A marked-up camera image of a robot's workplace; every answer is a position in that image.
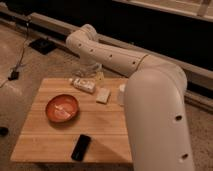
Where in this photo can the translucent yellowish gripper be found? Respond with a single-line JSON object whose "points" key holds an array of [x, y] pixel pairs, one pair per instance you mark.
{"points": [[89, 71]]}

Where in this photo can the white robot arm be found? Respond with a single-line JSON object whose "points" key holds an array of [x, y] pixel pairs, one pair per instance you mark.
{"points": [[153, 102]]}

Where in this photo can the pale yellow sponge block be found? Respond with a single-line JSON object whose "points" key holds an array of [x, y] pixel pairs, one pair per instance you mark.
{"points": [[103, 95]]}

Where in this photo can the white paper cup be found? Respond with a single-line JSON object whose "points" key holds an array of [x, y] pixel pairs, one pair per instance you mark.
{"points": [[120, 96]]}

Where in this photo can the orange bowl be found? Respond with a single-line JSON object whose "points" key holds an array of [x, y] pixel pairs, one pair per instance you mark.
{"points": [[62, 108]]}

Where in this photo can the wooden table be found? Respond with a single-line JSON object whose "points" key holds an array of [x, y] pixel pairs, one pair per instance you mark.
{"points": [[43, 141]]}

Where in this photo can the black flat floor plate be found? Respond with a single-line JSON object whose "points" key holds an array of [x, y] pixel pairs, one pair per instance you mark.
{"points": [[44, 46]]}

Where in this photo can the black phone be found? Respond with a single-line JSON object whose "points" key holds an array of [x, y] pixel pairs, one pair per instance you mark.
{"points": [[80, 148]]}

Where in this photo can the black plug adapter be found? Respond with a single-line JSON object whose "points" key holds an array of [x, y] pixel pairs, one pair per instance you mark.
{"points": [[13, 76]]}

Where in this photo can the dark object at left edge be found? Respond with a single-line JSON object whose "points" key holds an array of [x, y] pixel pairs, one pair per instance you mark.
{"points": [[4, 131]]}

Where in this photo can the long white baseboard rail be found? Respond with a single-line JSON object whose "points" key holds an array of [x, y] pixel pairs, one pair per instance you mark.
{"points": [[50, 26]]}

